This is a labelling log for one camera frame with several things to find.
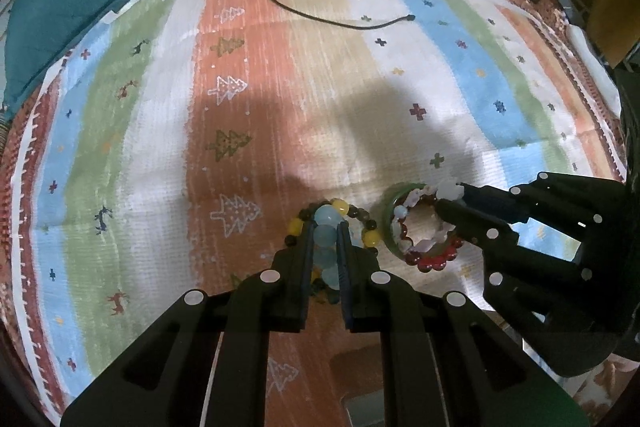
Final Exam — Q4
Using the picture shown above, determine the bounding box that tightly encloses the teal pillow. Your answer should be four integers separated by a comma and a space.
3, 0, 130, 119

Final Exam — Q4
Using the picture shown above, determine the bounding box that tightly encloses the white pink bead bracelet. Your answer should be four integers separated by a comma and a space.
390, 180, 467, 258

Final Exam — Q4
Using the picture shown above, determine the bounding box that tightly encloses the light blue bead bracelet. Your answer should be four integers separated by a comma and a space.
311, 204, 346, 292

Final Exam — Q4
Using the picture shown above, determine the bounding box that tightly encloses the green jade bangle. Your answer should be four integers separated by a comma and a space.
383, 182, 463, 273

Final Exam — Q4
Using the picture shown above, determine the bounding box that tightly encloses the striped colourful mat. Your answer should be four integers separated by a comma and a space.
1, 0, 627, 424

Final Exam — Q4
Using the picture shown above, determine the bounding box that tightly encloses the multicolour bead bracelet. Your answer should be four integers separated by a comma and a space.
283, 197, 382, 306

